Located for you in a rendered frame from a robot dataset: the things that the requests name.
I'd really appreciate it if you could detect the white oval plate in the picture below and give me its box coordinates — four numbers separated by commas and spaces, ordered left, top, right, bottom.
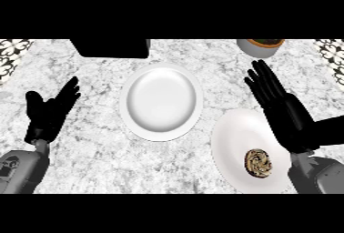
209, 108, 292, 194
118, 62, 205, 143

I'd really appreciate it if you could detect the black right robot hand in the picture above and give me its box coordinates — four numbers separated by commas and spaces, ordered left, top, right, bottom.
243, 59, 344, 155

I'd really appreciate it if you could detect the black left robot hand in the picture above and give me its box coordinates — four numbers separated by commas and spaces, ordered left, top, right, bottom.
22, 76, 82, 146

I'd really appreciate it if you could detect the grey plant pot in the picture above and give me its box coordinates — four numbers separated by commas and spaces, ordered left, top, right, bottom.
234, 39, 286, 59

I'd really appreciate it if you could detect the brown swirl cupcake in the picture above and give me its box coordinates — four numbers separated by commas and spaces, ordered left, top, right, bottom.
243, 147, 274, 179

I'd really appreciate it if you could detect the black box appliance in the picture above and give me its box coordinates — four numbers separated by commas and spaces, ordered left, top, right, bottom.
68, 39, 152, 59

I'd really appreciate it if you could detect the black white patterned tile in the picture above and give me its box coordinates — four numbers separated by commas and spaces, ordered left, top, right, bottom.
0, 39, 35, 86
313, 39, 344, 84

